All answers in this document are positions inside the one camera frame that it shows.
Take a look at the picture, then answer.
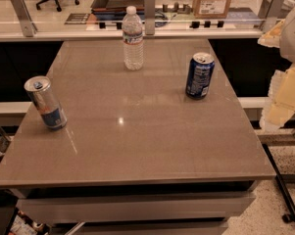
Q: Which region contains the silver redbull can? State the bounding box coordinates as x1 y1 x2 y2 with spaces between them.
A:
25 75 67 130

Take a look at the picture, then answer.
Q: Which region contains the blue pepsi can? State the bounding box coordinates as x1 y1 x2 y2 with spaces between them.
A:
185 52 215 100

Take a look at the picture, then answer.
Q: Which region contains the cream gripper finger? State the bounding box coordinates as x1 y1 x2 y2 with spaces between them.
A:
258 20 285 48
260 63 295 130

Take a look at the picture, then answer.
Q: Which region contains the grey table drawer unit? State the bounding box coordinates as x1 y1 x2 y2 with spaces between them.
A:
17 181 255 235

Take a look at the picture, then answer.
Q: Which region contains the middle metal glass bracket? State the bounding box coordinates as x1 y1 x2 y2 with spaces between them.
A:
144 0 155 35

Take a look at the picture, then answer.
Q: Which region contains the right metal glass bracket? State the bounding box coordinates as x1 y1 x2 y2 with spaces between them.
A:
260 0 289 34

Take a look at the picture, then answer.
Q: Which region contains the black floor bar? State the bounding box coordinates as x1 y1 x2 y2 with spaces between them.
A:
263 144 295 223

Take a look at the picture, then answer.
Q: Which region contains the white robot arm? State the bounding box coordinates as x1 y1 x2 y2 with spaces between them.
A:
258 7 295 131

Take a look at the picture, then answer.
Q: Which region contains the left metal glass bracket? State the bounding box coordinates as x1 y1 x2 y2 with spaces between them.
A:
10 0 36 37

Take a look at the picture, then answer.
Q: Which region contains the cardboard box with label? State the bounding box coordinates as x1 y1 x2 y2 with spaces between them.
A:
192 0 231 19

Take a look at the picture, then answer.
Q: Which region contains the clear plastic water bottle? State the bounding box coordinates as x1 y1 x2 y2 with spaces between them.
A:
122 6 143 71

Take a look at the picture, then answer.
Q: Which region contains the metal glass bracket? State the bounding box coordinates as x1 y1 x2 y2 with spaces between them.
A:
10 0 36 37
260 0 289 34
144 0 155 35

